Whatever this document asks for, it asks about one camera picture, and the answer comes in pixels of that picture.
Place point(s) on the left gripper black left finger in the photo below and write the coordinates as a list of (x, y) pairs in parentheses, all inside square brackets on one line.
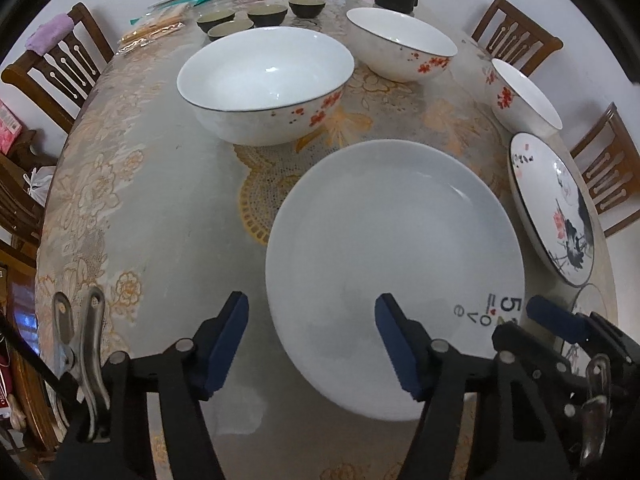
[(187, 374)]

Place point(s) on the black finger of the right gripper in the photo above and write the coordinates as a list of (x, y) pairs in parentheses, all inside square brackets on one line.
[(572, 328)]

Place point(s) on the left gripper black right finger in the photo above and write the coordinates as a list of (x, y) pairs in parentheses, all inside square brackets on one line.
[(435, 374)]

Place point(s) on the large plain white plate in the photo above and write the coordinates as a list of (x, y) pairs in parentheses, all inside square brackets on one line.
[(387, 217)]

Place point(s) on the large white floral bowl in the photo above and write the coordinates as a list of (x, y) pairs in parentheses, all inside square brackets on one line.
[(266, 86)]

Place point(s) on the steel clip on left gripper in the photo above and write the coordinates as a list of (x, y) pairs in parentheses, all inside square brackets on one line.
[(83, 391)]

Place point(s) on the painted lotus plate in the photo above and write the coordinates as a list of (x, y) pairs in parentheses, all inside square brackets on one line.
[(552, 209)]

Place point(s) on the small white floral bowl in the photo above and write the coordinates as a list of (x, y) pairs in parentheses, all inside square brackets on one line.
[(518, 104)]

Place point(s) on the medium white floral bowl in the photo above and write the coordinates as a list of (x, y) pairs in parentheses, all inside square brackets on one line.
[(397, 46)]

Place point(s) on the wooden chair with purple cloth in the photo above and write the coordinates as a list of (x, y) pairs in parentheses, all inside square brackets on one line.
[(67, 68)]

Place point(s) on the dark small tea bowl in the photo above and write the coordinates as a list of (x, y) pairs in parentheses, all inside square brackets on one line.
[(267, 14), (229, 28), (209, 20), (307, 9)]

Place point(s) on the purple cloth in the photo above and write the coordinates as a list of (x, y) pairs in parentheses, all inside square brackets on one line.
[(49, 34)]

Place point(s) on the teal packaged item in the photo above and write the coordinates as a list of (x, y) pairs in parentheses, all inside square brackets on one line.
[(162, 4)]

